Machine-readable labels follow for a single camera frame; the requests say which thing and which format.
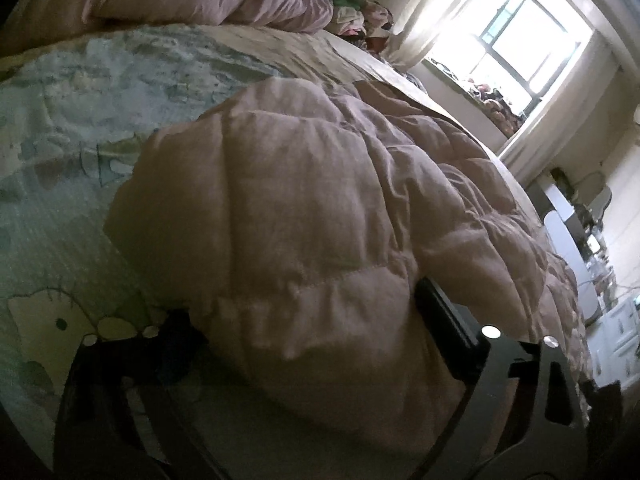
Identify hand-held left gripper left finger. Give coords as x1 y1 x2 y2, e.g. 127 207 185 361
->
52 309 226 480

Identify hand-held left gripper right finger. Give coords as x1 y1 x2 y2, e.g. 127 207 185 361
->
400 276 589 480

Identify pink quilted down jacket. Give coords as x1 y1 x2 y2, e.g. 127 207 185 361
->
102 77 596 480

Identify pile of clothes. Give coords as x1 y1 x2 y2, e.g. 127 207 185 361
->
310 0 397 56

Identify white dressing table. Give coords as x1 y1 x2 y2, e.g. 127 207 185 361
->
525 167 640 376

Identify bed with printed sheet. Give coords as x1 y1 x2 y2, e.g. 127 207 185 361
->
0 22 531 471

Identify clutter on window sill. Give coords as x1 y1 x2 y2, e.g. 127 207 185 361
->
430 57 527 137

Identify cream curtain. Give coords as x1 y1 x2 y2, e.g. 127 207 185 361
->
499 32 623 188
387 0 503 67

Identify bright window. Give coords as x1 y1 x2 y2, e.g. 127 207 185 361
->
425 0 596 117

